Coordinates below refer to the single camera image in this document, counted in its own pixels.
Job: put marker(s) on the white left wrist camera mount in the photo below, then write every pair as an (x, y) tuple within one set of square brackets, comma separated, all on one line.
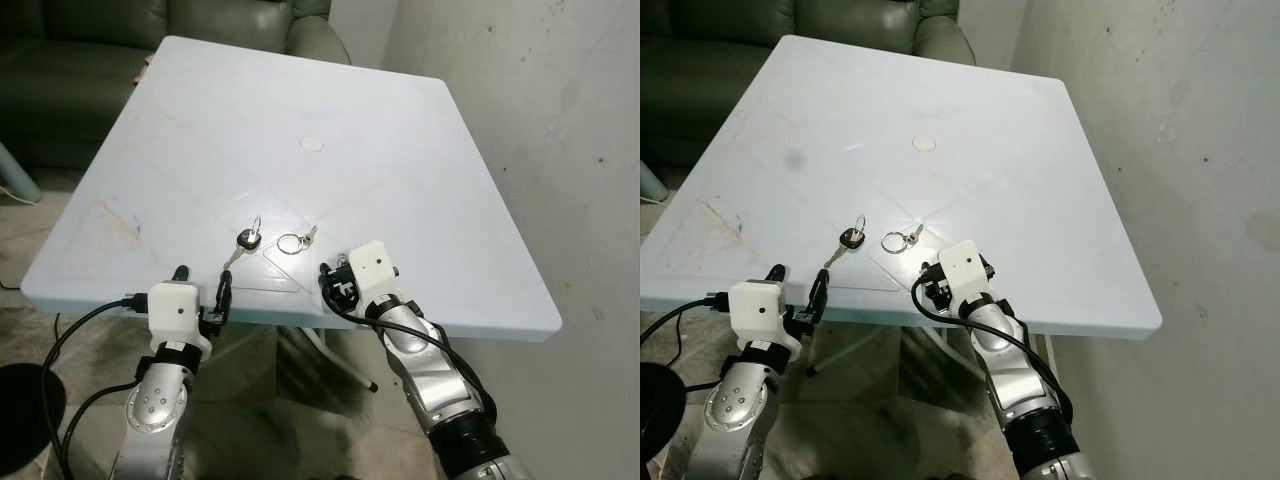
[(755, 310), (175, 310)]

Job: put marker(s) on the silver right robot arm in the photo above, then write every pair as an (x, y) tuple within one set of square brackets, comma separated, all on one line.
[(430, 370), (1015, 370)]

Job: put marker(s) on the pale plastic chair leg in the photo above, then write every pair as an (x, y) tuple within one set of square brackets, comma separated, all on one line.
[(14, 170), (650, 182)]

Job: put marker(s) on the dark green leather sofa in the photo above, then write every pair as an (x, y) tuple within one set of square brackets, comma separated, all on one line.
[(60, 80), (690, 80)]

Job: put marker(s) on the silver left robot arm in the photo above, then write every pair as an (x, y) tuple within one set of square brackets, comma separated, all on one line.
[(155, 405), (740, 405)]

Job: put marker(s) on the black round stool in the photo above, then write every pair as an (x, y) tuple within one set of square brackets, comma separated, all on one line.
[(652, 410), (20, 420)]

